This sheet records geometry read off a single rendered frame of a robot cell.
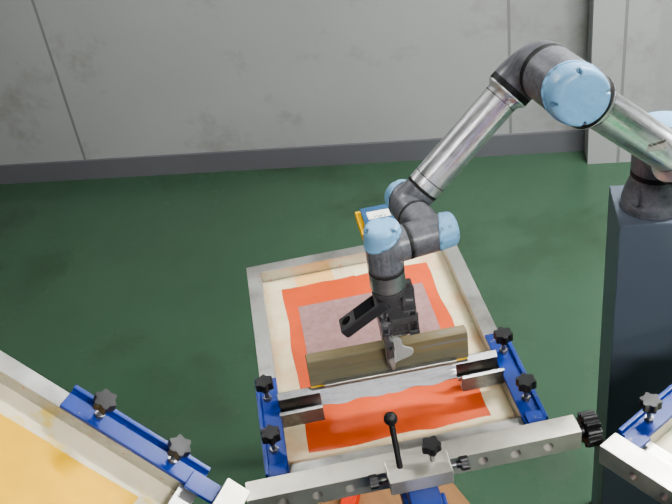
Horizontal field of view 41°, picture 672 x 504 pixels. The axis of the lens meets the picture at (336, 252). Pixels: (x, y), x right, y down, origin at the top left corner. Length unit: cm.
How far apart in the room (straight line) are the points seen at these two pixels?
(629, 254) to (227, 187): 307
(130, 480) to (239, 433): 171
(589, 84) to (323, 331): 96
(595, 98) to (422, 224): 41
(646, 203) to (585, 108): 49
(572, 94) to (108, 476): 111
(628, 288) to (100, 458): 130
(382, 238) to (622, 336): 86
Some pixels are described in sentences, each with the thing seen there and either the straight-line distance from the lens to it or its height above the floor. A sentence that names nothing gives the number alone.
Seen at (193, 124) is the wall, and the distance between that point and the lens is 500.
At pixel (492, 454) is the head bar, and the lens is 185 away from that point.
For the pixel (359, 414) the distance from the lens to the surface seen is 205.
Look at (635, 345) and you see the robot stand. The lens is 241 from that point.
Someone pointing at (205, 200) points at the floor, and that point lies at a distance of 484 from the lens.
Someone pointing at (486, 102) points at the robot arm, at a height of 159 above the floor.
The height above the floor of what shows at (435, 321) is 96.
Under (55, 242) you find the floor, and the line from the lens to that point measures 485.
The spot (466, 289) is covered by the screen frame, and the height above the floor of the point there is 99.
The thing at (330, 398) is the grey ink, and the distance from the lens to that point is 209.
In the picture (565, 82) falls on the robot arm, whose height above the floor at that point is 168.
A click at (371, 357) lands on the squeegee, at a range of 194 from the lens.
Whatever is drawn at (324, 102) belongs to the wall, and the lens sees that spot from 479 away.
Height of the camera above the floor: 241
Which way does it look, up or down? 35 degrees down
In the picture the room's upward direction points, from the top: 9 degrees counter-clockwise
